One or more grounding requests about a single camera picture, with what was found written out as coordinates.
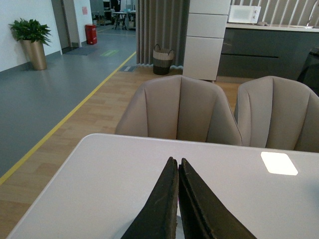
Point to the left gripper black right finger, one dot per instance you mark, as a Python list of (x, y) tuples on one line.
[(203, 215)]

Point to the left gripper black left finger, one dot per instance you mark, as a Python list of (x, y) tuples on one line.
[(158, 217)]

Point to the white round plate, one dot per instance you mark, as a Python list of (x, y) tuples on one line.
[(179, 233)]

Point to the beige chair left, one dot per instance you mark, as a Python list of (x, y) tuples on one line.
[(182, 108)]

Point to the beige chair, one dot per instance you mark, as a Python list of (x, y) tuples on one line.
[(278, 113), (182, 108)]

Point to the beige chair right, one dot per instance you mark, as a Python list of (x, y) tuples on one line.
[(278, 113)]

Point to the woven laundry basket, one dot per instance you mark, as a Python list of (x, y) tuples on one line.
[(162, 60)]

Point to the grey kitchen counter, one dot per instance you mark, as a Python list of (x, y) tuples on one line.
[(258, 51)]

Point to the white tall cabinet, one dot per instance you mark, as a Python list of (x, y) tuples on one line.
[(204, 39)]

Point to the grey pleated curtain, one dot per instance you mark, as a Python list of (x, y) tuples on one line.
[(162, 22)]

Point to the white microwave oven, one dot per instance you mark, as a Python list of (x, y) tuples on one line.
[(244, 14)]

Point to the potted plant gold pot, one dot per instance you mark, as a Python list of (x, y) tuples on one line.
[(33, 36)]

